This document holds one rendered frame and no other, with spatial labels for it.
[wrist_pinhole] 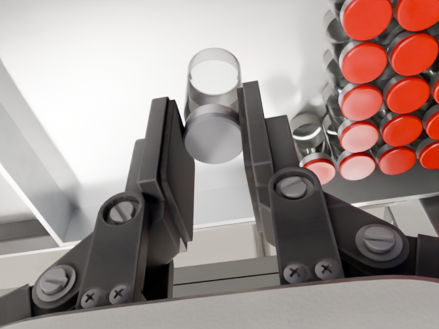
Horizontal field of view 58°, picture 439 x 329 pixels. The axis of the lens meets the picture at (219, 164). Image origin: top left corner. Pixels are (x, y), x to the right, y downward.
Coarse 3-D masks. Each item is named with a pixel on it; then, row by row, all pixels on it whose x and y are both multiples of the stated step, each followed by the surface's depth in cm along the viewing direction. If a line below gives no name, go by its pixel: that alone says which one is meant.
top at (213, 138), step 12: (192, 120) 13; (204, 120) 12; (216, 120) 12; (228, 120) 12; (192, 132) 13; (204, 132) 13; (216, 132) 13; (228, 132) 13; (240, 132) 13; (192, 144) 13; (204, 144) 13; (216, 144) 13; (228, 144) 13; (240, 144) 13; (192, 156) 13; (204, 156) 13; (216, 156) 13; (228, 156) 13
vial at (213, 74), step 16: (208, 48) 15; (192, 64) 15; (208, 64) 14; (224, 64) 15; (192, 80) 14; (208, 80) 14; (224, 80) 14; (240, 80) 15; (192, 96) 13; (208, 96) 13; (224, 96) 13; (192, 112) 13; (208, 112) 12; (224, 112) 13
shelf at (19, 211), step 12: (0, 180) 30; (0, 192) 31; (12, 192) 31; (0, 204) 32; (12, 204) 32; (24, 204) 32; (384, 204) 33; (0, 216) 33; (12, 216) 33; (24, 216) 33; (204, 228) 34; (216, 228) 34; (24, 252) 36; (36, 252) 36
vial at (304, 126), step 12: (300, 120) 25; (312, 120) 25; (300, 132) 25; (312, 132) 24; (324, 132) 25; (300, 144) 24; (312, 144) 23; (324, 144) 24; (300, 156) 24; (312, 156) 23; (324, 156) 23; (312, 168) 23; (324, 168) 23; (324, 180) 23
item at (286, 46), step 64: (0, 0) 20; (64, 0) 20; (128, 0) 21; (192, 0) 21; (256, 0) 21; (320, 0) 21; (0, 64) 23; (64, 64) 23; (128, 64) 23; (256, 64) 23; (320, 64) 23; (0, 128) 24; (64, 128) 26; (128, 128) 26; (64, 192) 30; (384, 192) 27
